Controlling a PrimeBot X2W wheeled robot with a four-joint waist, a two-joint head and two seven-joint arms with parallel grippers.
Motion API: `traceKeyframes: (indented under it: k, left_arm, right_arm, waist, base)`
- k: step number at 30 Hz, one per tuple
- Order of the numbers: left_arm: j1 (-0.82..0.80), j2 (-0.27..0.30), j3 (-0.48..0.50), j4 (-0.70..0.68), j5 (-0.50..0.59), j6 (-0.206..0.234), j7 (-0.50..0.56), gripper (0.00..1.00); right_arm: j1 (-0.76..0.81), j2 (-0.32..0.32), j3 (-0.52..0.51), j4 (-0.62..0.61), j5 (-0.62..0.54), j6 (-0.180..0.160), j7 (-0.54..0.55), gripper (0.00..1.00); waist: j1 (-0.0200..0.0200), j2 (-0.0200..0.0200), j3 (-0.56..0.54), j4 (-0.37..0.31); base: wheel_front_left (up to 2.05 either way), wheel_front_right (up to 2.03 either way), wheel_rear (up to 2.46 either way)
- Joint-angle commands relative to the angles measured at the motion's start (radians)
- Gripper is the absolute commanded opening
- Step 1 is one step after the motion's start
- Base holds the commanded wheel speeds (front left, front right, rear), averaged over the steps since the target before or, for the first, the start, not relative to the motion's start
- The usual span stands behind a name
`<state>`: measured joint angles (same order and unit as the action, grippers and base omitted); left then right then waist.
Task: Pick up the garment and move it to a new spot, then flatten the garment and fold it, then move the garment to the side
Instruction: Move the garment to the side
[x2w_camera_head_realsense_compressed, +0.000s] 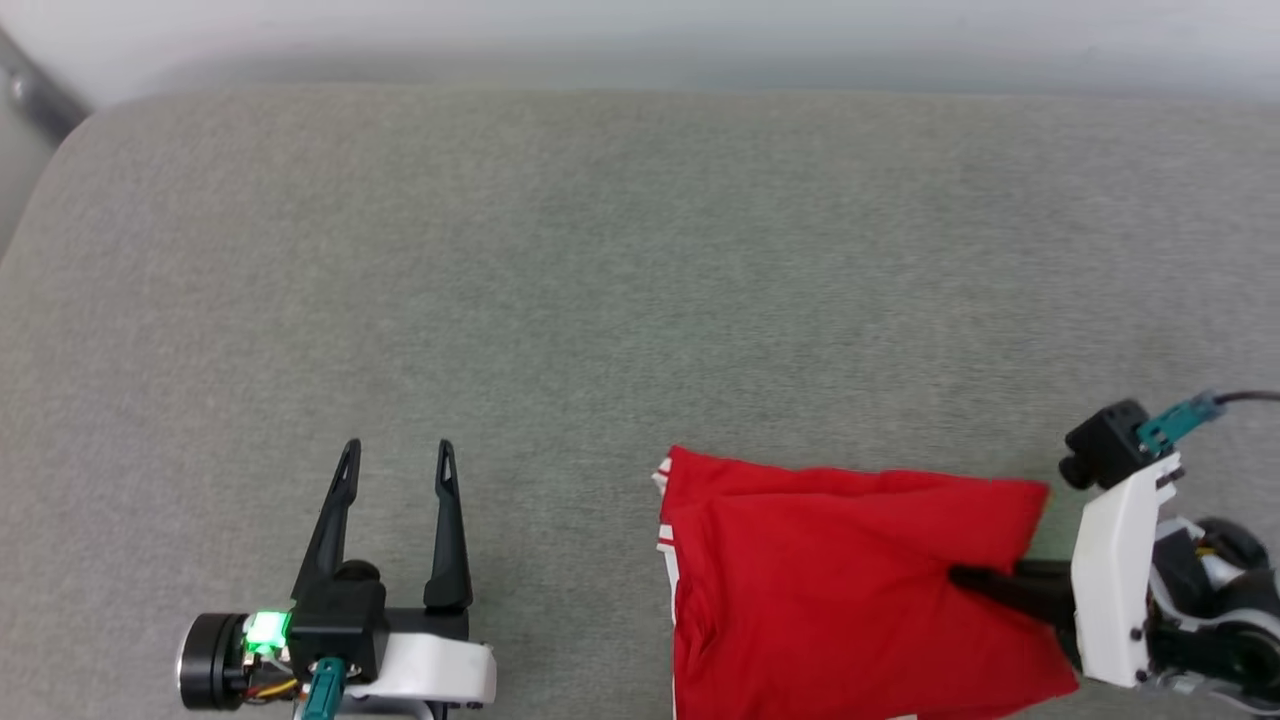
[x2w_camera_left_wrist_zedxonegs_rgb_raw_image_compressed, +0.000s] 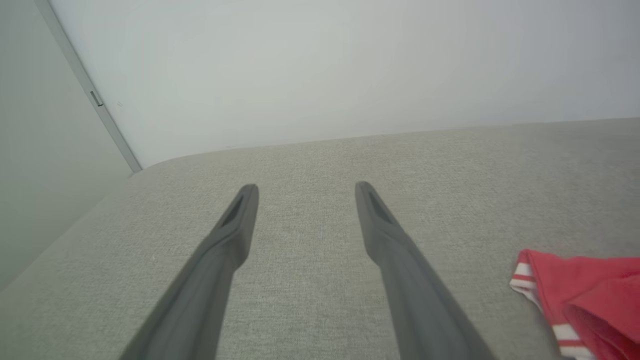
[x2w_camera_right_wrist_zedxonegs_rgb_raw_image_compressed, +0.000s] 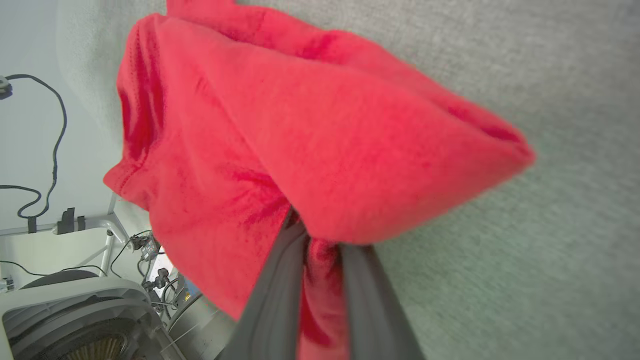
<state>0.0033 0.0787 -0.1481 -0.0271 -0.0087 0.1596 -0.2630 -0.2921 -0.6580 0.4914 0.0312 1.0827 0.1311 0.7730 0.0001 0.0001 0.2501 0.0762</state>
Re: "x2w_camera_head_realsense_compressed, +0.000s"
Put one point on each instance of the grey metal bar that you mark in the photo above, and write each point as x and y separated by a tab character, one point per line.
40	100

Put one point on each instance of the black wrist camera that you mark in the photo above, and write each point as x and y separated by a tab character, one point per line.
340	620
1105	445

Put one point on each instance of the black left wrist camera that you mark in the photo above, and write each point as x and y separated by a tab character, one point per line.
340	620

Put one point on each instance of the red and white jersey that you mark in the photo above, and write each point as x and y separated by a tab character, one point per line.
820	600

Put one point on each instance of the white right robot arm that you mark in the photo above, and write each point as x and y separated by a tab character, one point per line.
1220	640

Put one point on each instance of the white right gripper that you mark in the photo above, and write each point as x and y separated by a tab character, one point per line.
1110	590

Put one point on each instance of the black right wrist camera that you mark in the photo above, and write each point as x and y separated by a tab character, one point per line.
1105	445

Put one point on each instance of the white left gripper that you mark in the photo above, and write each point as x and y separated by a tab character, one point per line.
430	670

